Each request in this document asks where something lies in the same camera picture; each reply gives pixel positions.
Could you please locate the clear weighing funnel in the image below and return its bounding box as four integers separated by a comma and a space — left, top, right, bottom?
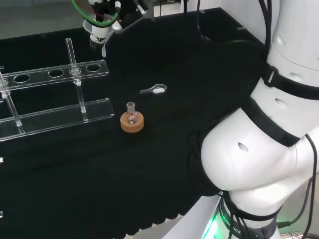
139, 84, 168, 96

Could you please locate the clear glass funnel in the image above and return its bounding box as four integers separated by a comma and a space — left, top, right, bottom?
82, 19, 108, 58

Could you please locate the black bench cloth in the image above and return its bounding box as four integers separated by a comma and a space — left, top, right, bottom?
0, 7, 270, 238

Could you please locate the green cable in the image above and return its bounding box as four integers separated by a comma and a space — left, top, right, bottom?
71, 0, 119, 27

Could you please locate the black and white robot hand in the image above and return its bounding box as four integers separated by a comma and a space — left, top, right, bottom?
89, 22, 112, 49

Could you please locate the thin red cable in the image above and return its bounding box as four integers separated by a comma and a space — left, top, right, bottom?
76, 0, 114, 21

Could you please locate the clear round-bottom flask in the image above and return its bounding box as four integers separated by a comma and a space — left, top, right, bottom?
125, 101, 139, 125

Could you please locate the brown cork ring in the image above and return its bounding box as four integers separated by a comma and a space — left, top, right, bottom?
120, 112, 145, 134

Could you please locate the clear acrylic funnel stand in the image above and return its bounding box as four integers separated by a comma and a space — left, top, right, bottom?
0, 37, 116, 142

